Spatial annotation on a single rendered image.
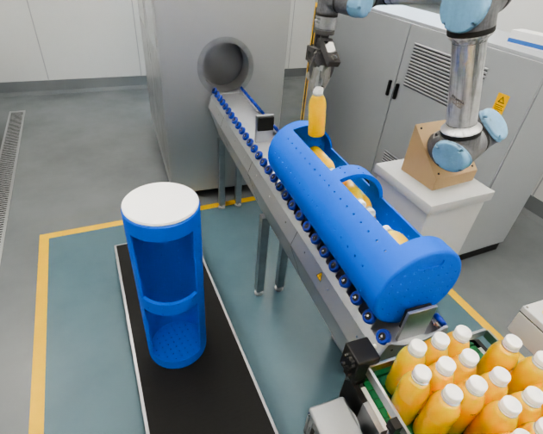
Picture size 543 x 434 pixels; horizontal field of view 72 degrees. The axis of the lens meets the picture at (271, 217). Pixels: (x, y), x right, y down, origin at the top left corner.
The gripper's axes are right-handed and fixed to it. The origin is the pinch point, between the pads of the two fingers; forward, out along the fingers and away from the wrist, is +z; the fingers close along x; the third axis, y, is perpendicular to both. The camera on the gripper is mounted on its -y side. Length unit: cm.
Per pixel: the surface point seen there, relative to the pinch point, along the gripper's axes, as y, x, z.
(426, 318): -80, -2, 40
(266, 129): 52, -1, 39
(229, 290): 33, 24, 140
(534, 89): 14, -139, 10
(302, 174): -20.5, 12.5, 24.5
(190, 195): -6, 51, 37
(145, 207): -10, 68, 37
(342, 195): -42.5, 8.6, 20.1
